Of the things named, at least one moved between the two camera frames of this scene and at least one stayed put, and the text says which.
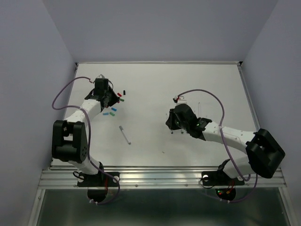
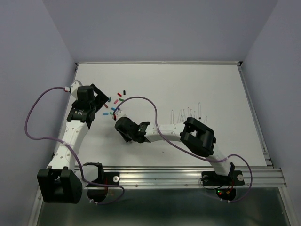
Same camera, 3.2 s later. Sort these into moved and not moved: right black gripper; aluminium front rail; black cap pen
Moved: right black gripper
Not moved: aluminium front rail; black cap pen
